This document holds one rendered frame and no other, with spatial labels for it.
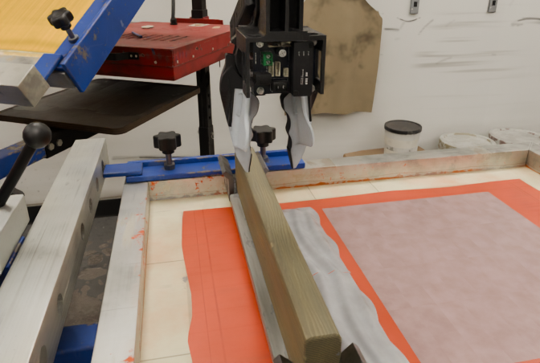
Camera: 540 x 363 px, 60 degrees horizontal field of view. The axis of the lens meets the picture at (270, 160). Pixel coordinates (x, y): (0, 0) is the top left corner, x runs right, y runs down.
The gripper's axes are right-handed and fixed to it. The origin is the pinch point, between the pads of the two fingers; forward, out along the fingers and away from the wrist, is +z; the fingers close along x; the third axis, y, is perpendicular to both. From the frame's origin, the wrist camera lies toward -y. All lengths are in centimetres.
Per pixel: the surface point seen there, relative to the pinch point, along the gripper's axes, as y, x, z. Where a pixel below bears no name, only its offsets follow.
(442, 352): 14.8, 14.8, 16.7
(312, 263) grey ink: -1.7, 6.1, 16.2
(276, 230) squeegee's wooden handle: 5.2, -0.2, 6.4
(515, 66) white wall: -199, 194, 38
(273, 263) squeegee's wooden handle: 9.4, -1.5, 7.4
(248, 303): 3.4, -3.1, 16.9
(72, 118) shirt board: -77, -36, 18
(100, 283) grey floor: -136, -49, 113
